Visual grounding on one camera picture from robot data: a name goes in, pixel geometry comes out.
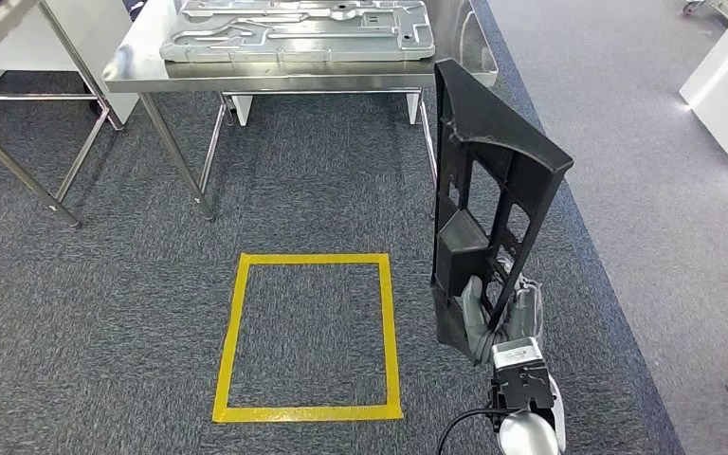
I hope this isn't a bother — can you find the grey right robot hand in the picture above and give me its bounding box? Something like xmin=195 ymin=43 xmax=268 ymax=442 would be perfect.
xmin=461 ymin=275 xmax=545 ymax=366

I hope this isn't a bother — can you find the black plastic frame part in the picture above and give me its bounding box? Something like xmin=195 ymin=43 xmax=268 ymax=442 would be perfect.
xmin=429 ymin=58 xmax=575 ymax=366

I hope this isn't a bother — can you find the stainless steel workbench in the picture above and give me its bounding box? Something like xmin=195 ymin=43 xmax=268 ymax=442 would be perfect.
xmin=100 ymin=0 xmax=501 ymax=222

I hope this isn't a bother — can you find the aluminium fixture plate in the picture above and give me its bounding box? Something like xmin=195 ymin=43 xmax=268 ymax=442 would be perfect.
xmin=159 ymin=0 xmax=437 ymax=64

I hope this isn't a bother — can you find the stainless steel table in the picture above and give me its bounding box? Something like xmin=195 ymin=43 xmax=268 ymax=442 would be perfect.
xmin=0 ymin=0 xmax=125 ymax=228

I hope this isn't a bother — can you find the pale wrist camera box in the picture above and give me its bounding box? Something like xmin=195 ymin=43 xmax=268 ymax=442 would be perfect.
xmin=490 ymin=337 xmax=557 ymax=416

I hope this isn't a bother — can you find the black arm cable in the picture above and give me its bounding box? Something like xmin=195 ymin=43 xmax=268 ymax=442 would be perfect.
xmin=436 ymin=407 xmax=519 ymax=455

